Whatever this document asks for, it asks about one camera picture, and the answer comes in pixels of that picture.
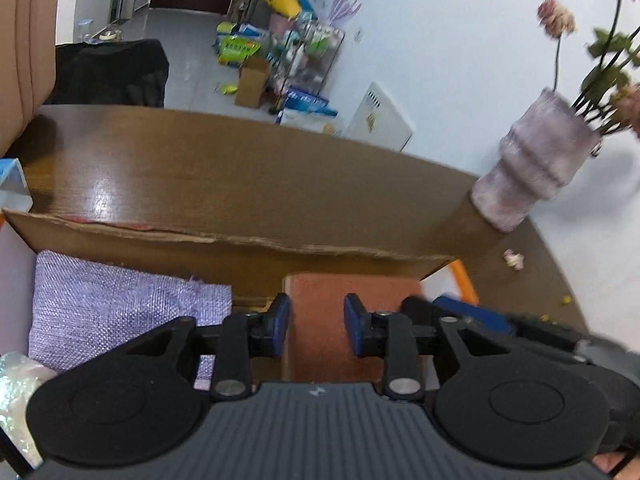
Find wire storage rack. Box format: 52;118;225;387
270;19;347;111

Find peach suitcase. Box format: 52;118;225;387
0;0;65;158

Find red cardboard box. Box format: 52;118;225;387
0;207;482;391

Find scattered yellow petals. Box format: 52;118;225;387
541;295;572;322

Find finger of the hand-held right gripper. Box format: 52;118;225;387
402;295;518;337

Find yellow watering can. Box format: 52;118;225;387
256;0;303;17

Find blue and white box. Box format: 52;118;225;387
277;87;341;128

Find dried pink roses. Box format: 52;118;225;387
537;0;640;138

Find white panel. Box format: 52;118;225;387
344;81;416;153

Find green packet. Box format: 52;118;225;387
217;35;262;67

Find blue tissue pack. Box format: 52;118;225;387
0;157;34;212

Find orange sponge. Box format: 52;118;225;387
281;272;427;386

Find person's right hand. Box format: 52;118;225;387
592;447;640;480

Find clear plastic bag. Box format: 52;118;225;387
0;351;60;468

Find pink textured vase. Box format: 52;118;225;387
470;87;603;233

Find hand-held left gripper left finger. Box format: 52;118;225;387
125;292;292;402

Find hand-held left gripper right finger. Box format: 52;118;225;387
344;294;503;401

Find dark cloth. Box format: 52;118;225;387
44;37;171;109

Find purple woven pouch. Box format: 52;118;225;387
27;250;234;381

